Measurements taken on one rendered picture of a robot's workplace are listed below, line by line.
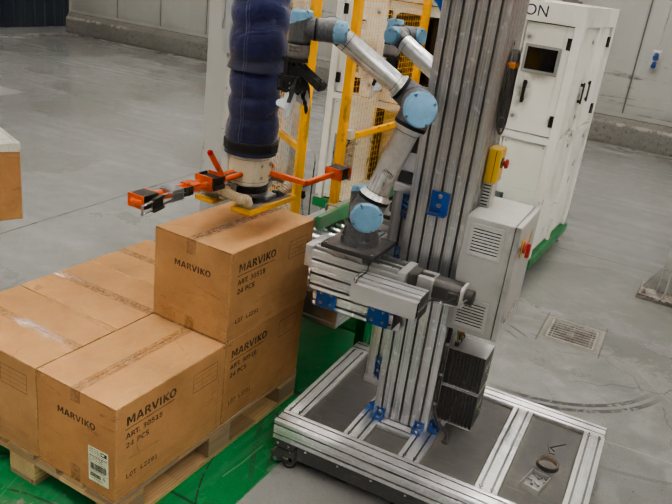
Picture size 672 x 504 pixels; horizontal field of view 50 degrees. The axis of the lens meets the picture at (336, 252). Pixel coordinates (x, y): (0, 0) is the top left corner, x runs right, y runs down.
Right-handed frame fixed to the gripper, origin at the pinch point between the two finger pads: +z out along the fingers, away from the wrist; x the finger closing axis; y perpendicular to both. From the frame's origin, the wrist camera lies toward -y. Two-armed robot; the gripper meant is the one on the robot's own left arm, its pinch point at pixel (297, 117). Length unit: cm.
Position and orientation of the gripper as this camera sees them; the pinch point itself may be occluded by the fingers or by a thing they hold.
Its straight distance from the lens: 251.4
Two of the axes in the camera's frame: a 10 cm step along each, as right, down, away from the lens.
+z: -1.2, 9.2, 3.7
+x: -4.4, 2.8, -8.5
